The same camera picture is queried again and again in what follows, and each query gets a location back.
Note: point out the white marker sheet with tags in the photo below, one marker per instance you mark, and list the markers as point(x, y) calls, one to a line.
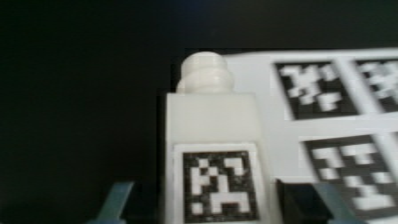
point(327, 93)

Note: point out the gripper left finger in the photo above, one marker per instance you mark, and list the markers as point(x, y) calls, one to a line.
point(110, 211)

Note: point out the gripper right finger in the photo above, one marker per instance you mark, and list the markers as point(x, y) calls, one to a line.
point(311, 204)

